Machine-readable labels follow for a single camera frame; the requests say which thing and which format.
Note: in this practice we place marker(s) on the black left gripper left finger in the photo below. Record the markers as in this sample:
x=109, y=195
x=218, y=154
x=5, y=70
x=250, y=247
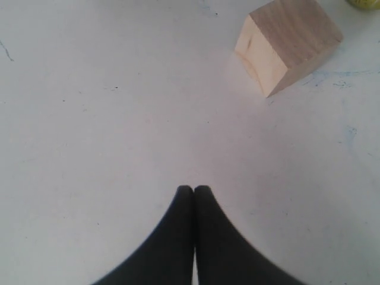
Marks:
x=167, y=255

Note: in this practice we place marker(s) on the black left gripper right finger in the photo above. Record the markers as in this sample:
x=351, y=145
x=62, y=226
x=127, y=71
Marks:
x=224, y=256

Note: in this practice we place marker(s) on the yellow tennis ball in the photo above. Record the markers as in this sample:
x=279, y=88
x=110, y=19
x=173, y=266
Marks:
x=365, y=4

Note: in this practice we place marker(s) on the wooden cube block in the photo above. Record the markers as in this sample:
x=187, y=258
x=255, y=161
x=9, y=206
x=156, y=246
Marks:
x=284, y=41

